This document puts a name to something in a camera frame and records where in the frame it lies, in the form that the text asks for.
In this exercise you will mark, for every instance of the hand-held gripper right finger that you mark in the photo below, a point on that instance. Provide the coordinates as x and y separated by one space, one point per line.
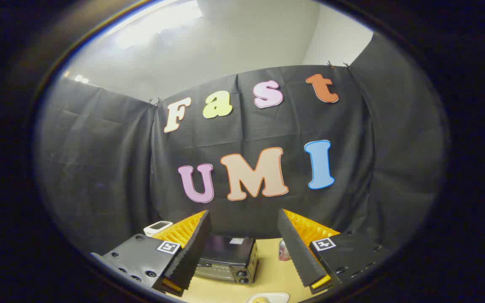
299 253

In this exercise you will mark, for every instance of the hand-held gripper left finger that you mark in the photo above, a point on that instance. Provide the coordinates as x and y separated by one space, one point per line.
192 251

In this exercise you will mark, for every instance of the black toaster oven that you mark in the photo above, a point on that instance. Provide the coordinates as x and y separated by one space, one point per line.
230 256

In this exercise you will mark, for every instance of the yellow food piece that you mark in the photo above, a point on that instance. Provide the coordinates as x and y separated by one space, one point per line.
260 300

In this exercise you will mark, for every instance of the red drink can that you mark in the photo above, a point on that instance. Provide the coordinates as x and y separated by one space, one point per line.
283 251

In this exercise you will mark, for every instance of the white small appliance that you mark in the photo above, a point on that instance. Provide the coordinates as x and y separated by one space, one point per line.
157 227

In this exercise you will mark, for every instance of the white plate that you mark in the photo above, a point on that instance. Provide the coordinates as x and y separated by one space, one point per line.
267 297

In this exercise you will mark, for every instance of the black backdrop cloth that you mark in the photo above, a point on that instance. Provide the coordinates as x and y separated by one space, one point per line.
112 168

